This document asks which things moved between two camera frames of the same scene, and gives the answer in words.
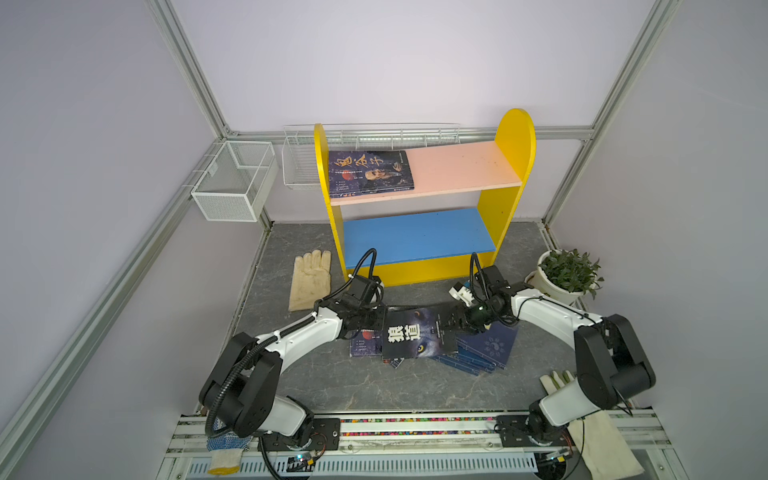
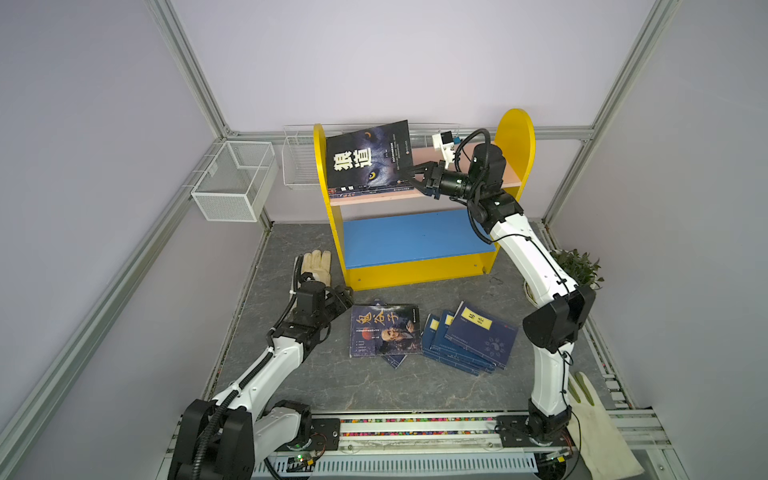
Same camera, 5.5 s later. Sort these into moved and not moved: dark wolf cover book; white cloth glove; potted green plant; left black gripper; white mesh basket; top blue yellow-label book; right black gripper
Moved: dark wolf cover book; right black gripper; left black gripper
Not moved: white mesh basket; white cloth glove; potted green plant; top blue yellow-label book
